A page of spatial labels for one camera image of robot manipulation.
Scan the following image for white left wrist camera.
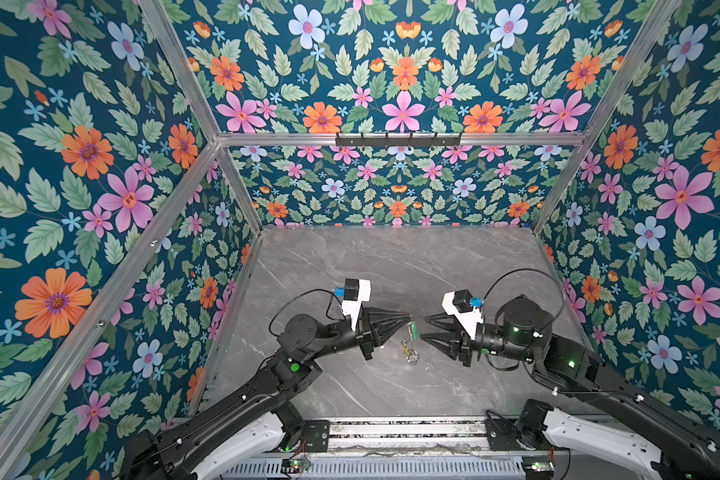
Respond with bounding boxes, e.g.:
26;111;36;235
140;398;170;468
334;279;371;331

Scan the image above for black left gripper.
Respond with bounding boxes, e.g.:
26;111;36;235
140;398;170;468
308;304;412;362

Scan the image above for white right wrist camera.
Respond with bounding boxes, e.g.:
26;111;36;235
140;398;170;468
442;289;484;340

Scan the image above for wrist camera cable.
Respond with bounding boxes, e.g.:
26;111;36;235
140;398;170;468
268;288;343;337
481;267;566;331

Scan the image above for metal keyring with red handle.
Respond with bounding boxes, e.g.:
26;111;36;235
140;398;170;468
402;317;418;352

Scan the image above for black wall hook rail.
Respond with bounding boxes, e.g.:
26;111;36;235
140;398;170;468
334;132;462;149

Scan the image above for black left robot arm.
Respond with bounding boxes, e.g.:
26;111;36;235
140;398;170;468
120;307;411;479

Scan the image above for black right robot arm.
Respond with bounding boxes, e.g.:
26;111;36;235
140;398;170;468
421;290;720;479

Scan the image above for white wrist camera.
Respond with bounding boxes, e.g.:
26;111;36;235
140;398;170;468
442;289;484;340
334;279;371;331

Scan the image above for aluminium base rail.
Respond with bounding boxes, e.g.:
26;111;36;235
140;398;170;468
213;416;645;479

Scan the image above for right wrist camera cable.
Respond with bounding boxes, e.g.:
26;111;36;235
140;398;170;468
481;267;566;331

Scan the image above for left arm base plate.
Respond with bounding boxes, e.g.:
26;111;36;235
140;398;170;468
289;419;331;455

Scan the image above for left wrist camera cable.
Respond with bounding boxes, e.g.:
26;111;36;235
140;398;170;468
268;288;343;337

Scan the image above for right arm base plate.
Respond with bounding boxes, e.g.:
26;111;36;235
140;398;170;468
484;409;540;451

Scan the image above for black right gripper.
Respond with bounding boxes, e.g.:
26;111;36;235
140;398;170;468
419;309;535;368

